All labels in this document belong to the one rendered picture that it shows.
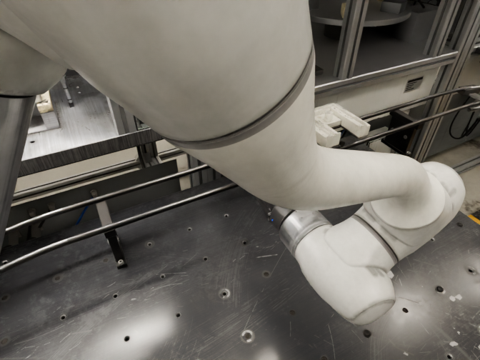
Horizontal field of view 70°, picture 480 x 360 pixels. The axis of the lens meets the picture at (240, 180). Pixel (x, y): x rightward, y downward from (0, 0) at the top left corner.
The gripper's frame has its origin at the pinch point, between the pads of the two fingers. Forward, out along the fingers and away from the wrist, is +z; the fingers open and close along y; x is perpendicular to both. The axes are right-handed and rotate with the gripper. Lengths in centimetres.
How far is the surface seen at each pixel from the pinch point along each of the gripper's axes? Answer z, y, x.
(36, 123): 35, 4, 41
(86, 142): 21.3, 3.3, 31.2
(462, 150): 45, -88, -196
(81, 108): 39.3, 3.3, 29.5
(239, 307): -20.9, -19.7, 12.6
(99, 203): 10.7, -6.8, 32.6
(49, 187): 111, -70, 56
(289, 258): -15.3, -19.7, -4.0
